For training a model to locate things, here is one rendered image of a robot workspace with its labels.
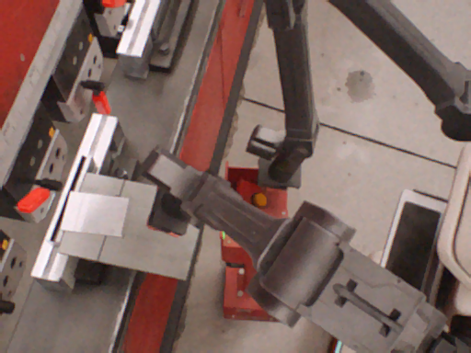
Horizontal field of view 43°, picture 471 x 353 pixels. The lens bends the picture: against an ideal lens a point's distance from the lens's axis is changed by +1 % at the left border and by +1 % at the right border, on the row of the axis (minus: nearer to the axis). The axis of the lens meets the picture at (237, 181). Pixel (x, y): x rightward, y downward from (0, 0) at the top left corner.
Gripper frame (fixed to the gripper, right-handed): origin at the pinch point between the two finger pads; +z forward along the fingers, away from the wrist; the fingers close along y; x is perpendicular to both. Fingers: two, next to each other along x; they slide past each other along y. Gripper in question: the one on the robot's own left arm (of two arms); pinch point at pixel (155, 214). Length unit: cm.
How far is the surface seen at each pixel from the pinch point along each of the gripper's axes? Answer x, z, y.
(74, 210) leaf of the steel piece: -11.9, 15.5, 0.0
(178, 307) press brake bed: 48, 91, -5
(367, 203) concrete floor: 102, 63, -61
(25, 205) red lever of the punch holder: -24.2, -13.7, 11.5
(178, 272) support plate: 8.7, 2.9, 8.3
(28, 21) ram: -34.2, -24.1, -10.5
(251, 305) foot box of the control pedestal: 65, 71, -9
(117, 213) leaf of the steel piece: -4.4, 10.9, -1.1
